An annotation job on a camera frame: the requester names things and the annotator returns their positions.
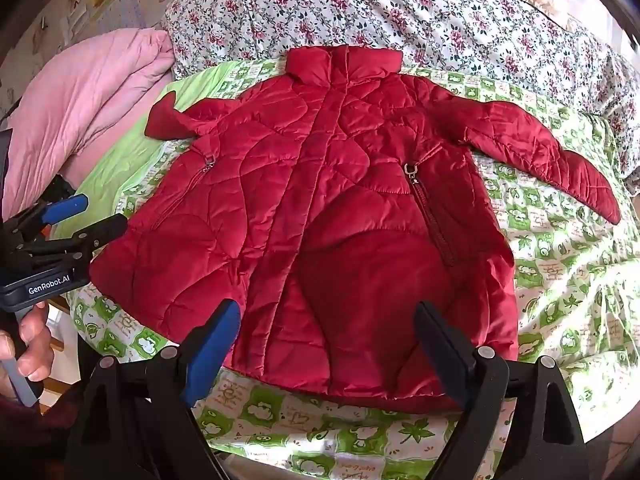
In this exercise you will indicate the red quilted jacket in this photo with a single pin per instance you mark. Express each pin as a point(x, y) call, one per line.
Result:
point(325, 185)

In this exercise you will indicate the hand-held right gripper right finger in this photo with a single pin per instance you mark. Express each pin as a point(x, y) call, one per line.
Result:
point(445, 347)

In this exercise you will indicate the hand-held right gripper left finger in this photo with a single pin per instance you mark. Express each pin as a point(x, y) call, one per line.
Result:
point(215, 350)

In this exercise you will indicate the person's left hand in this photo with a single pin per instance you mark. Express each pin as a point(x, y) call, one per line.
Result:
point(35, 355)

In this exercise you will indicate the pink quilt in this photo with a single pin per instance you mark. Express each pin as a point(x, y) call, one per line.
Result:
point(85, 95)

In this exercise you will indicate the floral duvet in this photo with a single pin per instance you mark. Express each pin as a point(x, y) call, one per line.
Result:
point(400, 10)

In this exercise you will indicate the green printed blanket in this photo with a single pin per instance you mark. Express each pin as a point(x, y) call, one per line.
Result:
point(550, 260)

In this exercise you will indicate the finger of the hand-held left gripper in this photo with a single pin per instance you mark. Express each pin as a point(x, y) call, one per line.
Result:
point(100, 232)
point(65, 207)

